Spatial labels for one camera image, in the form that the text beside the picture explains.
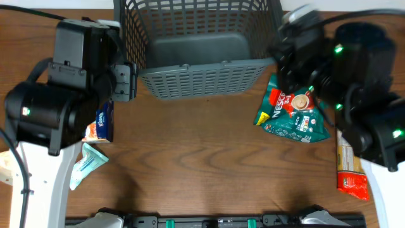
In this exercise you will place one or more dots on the Kleenex tissue multipack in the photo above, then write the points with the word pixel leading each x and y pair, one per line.
pixel 101 129

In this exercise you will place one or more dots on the green Nescafe coffee bag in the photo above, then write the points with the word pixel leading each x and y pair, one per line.
pixel 292 116

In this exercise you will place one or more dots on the grey plastic basket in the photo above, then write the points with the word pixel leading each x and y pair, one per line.
pixel 193 48

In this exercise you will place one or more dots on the beige paper pouch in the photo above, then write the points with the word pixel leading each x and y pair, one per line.
pixel 7 166

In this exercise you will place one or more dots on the red tan pasta packet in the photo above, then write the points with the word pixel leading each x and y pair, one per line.
pixel 351 178

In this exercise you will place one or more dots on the teal wet wipes pack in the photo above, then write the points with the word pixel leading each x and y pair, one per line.
pixel 91 160

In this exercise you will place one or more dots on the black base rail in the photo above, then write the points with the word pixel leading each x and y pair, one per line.
pixel 313 216

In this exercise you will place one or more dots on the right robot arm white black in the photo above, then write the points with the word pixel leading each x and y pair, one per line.
pixel 351 72

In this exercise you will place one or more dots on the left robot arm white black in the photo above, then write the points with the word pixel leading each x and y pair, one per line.
pixel 46 117

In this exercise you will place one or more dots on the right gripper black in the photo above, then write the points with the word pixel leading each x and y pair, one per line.
pixel 285 69

